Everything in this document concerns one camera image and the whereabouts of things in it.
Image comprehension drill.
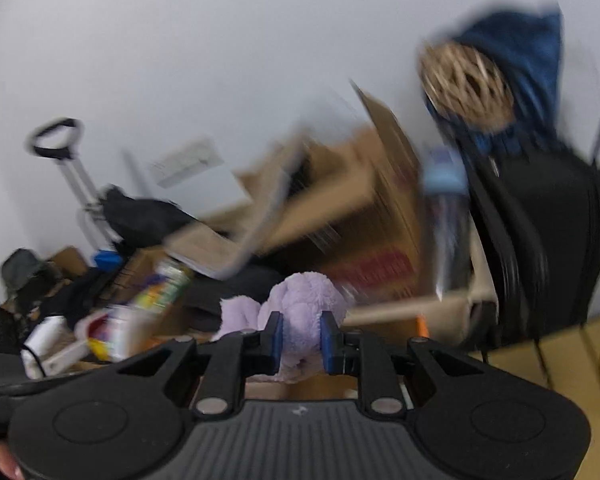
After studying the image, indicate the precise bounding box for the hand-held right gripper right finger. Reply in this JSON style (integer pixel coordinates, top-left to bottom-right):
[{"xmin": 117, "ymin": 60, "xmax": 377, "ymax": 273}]
[{"xmin": 320, "ymin": 311, "xmax": 491, "ymax": 417}]

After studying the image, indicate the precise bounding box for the blue jacket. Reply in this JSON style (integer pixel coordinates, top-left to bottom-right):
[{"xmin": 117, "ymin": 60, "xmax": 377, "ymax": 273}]
[{"xmin": 422, "ymin": 5, "xmax": 566, "ymax": 156}]

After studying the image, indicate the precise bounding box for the black suitcase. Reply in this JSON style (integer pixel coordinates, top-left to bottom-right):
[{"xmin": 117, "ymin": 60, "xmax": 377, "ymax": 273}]
[{"xmin": 455, "ymin": 135, "xmax": 600, "ymax": 351}]

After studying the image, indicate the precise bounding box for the purple plush toy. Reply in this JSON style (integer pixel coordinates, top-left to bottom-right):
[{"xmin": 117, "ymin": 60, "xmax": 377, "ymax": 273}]
[{"xmin": 212, "ymin": 271, "xmax": 356, "ymax": 386}]

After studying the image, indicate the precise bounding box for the dark grey backpack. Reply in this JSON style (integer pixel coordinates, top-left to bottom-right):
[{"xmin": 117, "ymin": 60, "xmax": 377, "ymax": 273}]
[{"xmin": 0, "ymin": 249, "xmax": 61, "ymax": 301}]

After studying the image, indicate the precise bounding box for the colourful label bottle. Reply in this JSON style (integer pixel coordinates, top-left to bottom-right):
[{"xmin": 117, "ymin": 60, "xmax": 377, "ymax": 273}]
[{"xmin": 130, "ymin": 257, "xmax": 193, "ymax": 311}]

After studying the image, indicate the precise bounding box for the white packet with red print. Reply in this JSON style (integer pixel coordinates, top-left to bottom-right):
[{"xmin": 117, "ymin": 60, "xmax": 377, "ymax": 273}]
[{"xmin": 75, "ymin": 305, "xmax": 151, "ymax": 363}]

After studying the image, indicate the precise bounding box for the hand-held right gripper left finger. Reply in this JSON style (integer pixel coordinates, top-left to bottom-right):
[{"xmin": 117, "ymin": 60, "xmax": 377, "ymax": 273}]
[{"xmin": 107, "ymin": 311, "xmax": 285, "ymax": 418}]

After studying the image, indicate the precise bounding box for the white wall socket row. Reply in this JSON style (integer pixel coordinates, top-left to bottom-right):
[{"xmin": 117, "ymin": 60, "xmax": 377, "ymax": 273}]
[{"xmin": 147, "ymin": 137, "xmax": 226, "ymax": 188}]

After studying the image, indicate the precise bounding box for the person's left hand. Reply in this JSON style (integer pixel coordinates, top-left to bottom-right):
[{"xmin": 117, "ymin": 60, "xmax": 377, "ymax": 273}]
[{"xmin": 0, "ymin": 441, "xmax": 22, "ymax": 480}]

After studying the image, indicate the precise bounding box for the open cardboard box with flaps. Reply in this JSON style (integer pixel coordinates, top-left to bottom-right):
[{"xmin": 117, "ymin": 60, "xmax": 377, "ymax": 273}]
[{"xmin": 165, "ymin": 80, "xmax": 426, "ymax": 306}]

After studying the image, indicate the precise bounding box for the black trolley bag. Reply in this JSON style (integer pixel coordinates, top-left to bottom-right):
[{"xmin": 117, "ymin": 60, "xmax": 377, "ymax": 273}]
[{"xmin": 102, "ymin": 185, "xmax": 201, "ymax": 256}]

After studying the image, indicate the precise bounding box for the white bottle with red cap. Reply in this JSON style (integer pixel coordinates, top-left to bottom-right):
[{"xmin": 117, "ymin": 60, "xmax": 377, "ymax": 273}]
[{"xmin": 22, "ymin": 316, "xmax": 88, "ymax": 378}]

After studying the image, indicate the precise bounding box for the black trolley handle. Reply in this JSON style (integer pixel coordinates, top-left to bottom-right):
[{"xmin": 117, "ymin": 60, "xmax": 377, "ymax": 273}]
[{"xmin": 27, "ymin": 117, "xmax": 116, "ymax": 241}]

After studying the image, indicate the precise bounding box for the wicker ball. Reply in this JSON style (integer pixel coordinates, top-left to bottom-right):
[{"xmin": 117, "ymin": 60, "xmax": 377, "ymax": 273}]
[{"xmin": 420, "ymin": 42, "xmax": 513, "ymax": 128}]

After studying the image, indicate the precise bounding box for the bottle with blue cap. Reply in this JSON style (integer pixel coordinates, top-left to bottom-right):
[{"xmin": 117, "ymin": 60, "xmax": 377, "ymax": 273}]
[{"xmin": 422, "ymin": 145, "xmax": 473, "ymax": 303}]

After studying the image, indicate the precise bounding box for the red cardboard box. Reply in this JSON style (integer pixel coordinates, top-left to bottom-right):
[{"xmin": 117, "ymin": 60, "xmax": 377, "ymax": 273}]
[{"xmin": 240, "ymin": 287, "xmax": 498, "ymax": 401}]

